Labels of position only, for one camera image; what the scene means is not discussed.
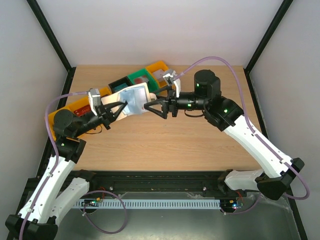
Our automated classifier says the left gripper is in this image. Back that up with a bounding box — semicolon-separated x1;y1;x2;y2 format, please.
74;99;127;138

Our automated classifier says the beige card holder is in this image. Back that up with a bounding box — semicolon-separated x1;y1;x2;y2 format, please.
101;82;157;121

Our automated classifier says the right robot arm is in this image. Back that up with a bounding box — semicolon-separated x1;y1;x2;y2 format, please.
144;69;305;200

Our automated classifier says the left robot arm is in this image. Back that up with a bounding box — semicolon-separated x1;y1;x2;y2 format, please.
5;100;128;240

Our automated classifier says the white patterned card stack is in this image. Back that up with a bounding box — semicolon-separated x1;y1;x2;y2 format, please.
152;69;165;82

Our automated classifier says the red circle card stack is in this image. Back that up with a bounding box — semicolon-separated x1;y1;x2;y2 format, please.
133;75;149;85

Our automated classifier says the green bin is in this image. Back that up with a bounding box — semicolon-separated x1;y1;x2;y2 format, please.
127;68;159;92

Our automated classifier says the yellow bin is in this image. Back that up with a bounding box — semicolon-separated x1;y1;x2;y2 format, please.
48;110;59;141
99;86;112;97
66;97;90;114
145;60;169;89

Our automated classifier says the black bin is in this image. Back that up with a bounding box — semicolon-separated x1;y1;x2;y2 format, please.
108;76;133;94

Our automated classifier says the yellow bin far right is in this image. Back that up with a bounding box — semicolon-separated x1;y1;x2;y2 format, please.
145;60;169;89

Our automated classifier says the yellow bin far left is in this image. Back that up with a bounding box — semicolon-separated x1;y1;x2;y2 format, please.
48;110;59;141

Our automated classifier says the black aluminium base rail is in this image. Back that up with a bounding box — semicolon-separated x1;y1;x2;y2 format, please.
24;170;293;198

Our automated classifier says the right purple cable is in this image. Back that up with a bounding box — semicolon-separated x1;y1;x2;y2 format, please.
172;56;311;216

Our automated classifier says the purple cable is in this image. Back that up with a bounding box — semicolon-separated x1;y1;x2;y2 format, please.
172;56;311;216
18;91;128;240

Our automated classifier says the white slotted cable duct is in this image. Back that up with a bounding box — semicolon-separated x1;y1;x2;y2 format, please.
87;199;221;210

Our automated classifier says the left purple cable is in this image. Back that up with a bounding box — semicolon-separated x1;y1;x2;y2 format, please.
18;91;128;240

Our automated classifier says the left black frame post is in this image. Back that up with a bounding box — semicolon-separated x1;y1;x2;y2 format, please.
26;0;76;73

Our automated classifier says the black frame post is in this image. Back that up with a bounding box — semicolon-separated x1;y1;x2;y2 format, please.
26;0;76;73
244;0;295;73

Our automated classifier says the right black frame post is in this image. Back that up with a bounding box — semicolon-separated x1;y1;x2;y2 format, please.
244;0;295;73

